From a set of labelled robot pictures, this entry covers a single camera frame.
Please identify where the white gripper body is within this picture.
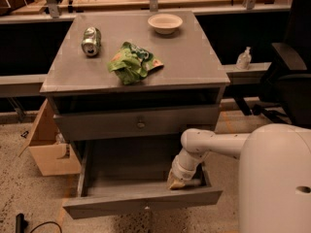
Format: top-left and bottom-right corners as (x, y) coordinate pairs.
(170, 149), (208, 183)

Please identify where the grey drawer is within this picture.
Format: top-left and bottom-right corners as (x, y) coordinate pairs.
(54, 106), (220, 141)
(64, 135), (223, 219)

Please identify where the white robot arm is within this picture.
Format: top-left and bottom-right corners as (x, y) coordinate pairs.
(167, 123), (311, 233)

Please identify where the grey top drawer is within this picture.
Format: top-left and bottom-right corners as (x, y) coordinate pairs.
(54, 106), (220, 141)

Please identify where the grey drawer cabinet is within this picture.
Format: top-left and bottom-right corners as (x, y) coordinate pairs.
(41, 11), (229, 142)

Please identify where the open cardboard box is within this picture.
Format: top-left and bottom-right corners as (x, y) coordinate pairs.
(18, 100), (81, 176)

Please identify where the green chip bag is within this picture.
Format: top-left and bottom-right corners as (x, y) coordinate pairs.
(108, 42), (164, 85)

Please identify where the clear sanitizer bottle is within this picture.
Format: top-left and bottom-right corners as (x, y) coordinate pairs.
(236, 47), (252, 70)

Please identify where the black office chair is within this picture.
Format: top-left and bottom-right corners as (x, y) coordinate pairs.
(228, 0), (311, 129)

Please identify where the white paper bowl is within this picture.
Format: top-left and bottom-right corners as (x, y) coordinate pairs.
(148, 14), (183, 35)

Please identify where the crushed green soda can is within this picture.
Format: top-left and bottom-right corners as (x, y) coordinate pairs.
(81, 27), (101, 56)

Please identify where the black cable on floor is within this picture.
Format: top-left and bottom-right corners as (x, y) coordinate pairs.
(15, 213), (63, 233)

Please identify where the grey metal rail frame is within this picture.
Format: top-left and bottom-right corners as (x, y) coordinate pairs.
(0, 4), (290, 97)

